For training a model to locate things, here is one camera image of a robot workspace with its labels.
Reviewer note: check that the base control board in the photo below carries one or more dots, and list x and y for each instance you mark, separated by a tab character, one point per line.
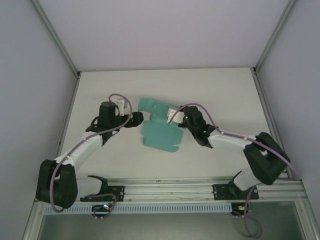
103	207
240	208

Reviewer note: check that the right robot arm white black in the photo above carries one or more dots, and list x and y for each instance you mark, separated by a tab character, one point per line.
230	143

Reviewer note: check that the grey metal sheet panel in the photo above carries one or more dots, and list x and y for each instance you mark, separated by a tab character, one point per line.
162	226

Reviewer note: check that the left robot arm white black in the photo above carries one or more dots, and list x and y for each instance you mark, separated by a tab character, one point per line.
82	148

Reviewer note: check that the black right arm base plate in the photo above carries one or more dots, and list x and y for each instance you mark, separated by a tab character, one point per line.
221	191

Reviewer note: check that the aluminium table side rail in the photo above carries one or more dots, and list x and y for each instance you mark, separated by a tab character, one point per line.
268	112
66	120

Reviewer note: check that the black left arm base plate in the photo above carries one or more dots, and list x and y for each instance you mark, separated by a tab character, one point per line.
117	193

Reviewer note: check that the aluminium frame post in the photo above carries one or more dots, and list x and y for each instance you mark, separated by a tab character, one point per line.
56	40
275	37

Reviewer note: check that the left base control board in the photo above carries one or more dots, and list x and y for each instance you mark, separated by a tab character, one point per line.
103	207

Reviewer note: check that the right base control board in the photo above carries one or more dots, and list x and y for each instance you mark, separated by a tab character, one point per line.
240	208

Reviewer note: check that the aluminium mounting rail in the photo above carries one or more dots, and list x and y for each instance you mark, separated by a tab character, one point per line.
170	190

